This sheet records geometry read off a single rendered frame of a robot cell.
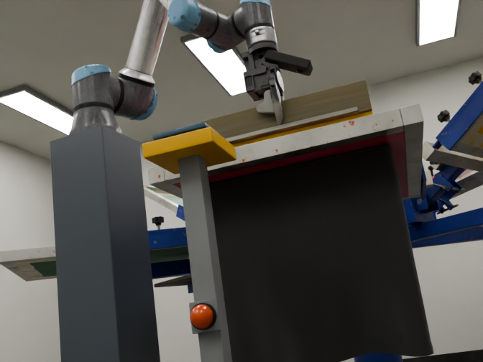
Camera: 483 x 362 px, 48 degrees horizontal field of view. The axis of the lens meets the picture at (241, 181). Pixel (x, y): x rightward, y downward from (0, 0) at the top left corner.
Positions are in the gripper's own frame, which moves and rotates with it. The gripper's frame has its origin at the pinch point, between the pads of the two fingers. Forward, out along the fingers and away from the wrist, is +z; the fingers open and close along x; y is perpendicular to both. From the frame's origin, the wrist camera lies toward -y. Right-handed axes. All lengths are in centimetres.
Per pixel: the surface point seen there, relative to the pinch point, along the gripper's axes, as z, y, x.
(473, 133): -8, -51, -75
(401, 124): 11.8, -25.2, 14.8
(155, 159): 14.9, 16.8, 36.8
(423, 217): 13, -31, -111
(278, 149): 11.0, -0.6, 14.8
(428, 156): -4, -35, -77
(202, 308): 41, 11, 38
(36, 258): 12, 101, -39
